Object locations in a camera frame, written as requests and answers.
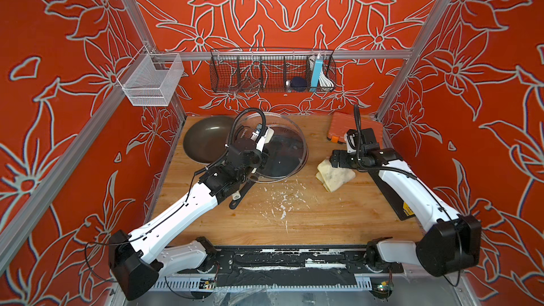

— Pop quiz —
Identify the white cable bundle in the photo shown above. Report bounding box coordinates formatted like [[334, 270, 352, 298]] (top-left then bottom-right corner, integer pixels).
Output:
[[319, 62, 335, 92]]

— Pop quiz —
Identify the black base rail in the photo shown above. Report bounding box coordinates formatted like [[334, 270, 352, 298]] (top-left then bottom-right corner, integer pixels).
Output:
[[174, 245, 405, 291]]

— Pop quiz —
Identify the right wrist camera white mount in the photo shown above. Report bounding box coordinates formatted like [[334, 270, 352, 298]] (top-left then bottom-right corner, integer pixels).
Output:
[[344, 129, 358, 153]]

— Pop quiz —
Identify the black frying pan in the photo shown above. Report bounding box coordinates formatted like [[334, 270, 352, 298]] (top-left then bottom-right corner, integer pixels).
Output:
[[229, 129, 309, 210]]

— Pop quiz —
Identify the yellow cleaning cloth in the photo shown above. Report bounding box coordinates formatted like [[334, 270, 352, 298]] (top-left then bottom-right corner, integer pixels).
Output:
[[315, 159, 356, 193]]

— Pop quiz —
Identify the glass lid white handle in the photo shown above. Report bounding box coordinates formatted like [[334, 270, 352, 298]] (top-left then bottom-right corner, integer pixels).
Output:
[[229, 108, 309, 183]]

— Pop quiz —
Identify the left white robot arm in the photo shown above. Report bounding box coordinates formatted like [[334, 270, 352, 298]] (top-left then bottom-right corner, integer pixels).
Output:
[[108, 136, 269, 301]]

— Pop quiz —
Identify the black power adapter box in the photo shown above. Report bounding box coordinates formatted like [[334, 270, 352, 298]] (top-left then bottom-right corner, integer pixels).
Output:
[[370, 172, 415, 221]]

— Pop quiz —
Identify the pan with white handle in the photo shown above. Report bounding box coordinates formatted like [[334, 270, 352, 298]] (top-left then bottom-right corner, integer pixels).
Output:
[[183, 115, 241, 201]]

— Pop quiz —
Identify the dark blue round object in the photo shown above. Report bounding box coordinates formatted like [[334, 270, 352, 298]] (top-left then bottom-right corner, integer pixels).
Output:
[[289, 76, 308, 92]]

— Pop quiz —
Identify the black wire basket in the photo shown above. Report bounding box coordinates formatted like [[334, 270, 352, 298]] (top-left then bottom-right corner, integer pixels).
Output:
[[210, 47, 337, 94]]

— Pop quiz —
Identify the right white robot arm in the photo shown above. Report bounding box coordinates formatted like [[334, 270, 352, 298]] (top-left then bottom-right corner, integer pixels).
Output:
[[330, 128, 482, 277]]

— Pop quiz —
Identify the clear plastic bin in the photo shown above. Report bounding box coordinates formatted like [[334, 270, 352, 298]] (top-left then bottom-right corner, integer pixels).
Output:
[[118, 54, 185, 107]]

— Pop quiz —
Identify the orange tool case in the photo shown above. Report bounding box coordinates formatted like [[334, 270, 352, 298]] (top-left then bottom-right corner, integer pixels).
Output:
[[326, 112, 384, 145]]

